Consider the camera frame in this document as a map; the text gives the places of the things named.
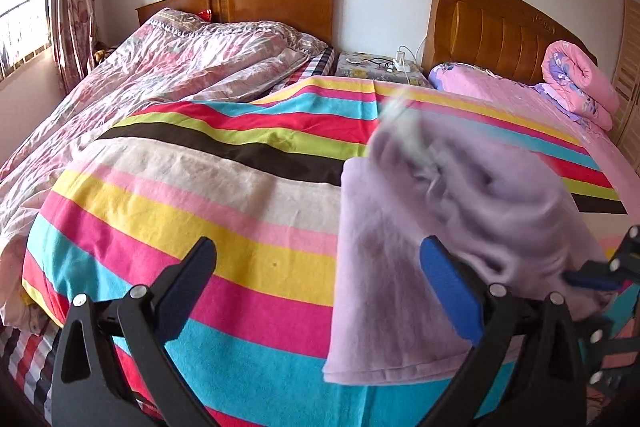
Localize rolled pink quilt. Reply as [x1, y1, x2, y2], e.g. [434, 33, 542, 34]
[541, 41, 621, 132]

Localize striped colourful blanket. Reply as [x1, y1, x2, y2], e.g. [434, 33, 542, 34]
[21, 76, 632, 427]

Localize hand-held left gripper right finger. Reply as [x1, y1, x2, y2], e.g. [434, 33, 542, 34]
[420, 234, 588, 427]

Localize lavender towel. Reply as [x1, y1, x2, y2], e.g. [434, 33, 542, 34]
[322, 94, 618, 385]

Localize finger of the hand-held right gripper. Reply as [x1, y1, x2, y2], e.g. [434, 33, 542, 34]
[579, 317, 640, 404]
[564, 226, 640, 293]

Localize floral pink quilt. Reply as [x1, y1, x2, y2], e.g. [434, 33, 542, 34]
[0, 8, 332, 329]

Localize plain wooden headboard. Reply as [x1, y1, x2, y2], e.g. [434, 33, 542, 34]
[136, 0, 337, 48]

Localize nightstand with floral cloth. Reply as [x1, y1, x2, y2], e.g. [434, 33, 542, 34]
[335, 52, 435, 88]

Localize light wooden wardrobe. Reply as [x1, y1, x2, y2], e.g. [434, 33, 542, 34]
[611, 0, 640, 158]

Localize pink bedsheet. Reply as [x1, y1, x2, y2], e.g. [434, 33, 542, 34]
[427, 62, 634, 208]

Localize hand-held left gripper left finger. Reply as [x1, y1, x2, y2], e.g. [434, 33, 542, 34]
[50, 236, 218, 427]

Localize window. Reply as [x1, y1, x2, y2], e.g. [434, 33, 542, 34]
[0, 0, 59, 84]

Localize purple pillow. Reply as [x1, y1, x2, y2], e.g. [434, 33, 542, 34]
[532, 82, 584, 123]

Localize carved wooden headboard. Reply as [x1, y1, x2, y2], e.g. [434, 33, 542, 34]
[421, 0, 599, 86]

